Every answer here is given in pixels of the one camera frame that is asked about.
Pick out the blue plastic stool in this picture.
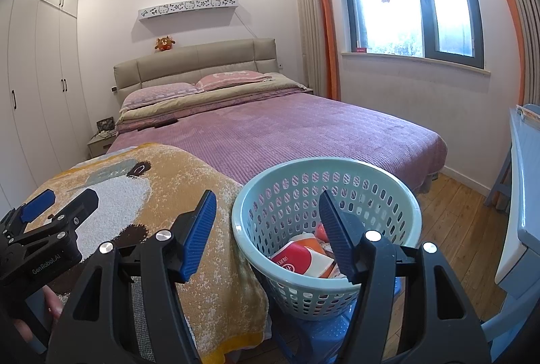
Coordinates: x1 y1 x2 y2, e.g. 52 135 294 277
270 280 401 364

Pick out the grey white desk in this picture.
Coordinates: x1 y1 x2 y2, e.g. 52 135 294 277
483 105 540 299

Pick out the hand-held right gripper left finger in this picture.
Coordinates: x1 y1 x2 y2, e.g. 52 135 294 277
44 189 218 364

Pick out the person's left hand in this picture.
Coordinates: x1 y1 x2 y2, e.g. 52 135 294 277
10 288 65 343

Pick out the beige curtain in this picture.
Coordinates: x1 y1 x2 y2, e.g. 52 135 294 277
489 0 540 107
291 0 332 97

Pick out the bed with purple cover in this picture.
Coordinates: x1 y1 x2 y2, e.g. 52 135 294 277
105 88 448 196

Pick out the white wardrobe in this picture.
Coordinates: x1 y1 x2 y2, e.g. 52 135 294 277
0 0 96 213

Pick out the pink pillow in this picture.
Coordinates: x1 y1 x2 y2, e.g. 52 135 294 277
195 71 273 91

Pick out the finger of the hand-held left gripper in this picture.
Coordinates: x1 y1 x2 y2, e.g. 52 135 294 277
47 188 100 232
0 189 56 241

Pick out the yellow printed blanket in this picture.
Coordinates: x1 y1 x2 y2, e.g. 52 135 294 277
21 142 271 364

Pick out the beige folded quilt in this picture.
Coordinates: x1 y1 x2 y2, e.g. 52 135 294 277
116 73 311 124

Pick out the red paper cup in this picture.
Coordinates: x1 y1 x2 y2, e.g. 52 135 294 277
270 243 313 276

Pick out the purple pillow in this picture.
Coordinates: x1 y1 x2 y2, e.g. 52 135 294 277
120 82 199 110

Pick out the beige padded headboard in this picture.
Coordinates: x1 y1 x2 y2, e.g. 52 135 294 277
113 38 278 112

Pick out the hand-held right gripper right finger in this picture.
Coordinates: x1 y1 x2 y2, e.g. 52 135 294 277
318 189 482 364

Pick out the light blue perforated basket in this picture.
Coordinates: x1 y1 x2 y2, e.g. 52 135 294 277
231 157 423 321

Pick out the white nightstand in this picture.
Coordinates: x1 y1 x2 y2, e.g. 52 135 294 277
86 132 116 159

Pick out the white cut-out wall shelf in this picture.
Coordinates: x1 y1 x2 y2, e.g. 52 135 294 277
138 0 240 21

